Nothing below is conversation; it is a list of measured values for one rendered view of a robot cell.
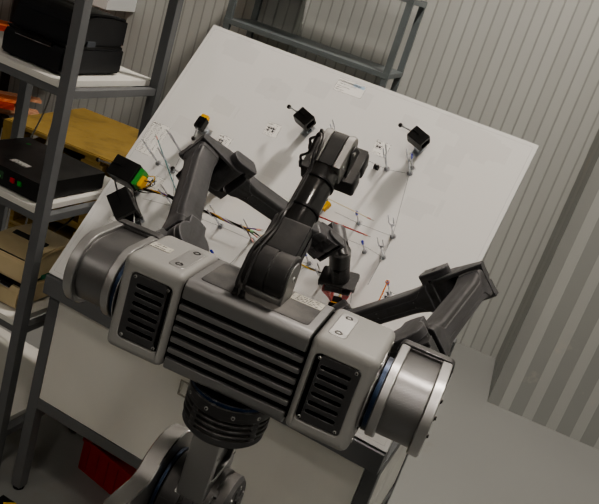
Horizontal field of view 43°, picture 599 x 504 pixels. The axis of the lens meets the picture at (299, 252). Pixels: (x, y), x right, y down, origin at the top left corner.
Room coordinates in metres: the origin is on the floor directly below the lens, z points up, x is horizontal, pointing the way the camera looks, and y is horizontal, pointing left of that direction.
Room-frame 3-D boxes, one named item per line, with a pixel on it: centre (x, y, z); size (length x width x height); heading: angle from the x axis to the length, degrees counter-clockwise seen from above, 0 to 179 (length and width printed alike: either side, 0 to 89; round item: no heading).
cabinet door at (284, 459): (1.90, -0.10, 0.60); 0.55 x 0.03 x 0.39; 71
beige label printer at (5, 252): (2.39, 0.89, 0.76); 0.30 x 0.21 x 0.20; 164
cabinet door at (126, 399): (2.08, 0.42, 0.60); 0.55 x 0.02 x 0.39; 71
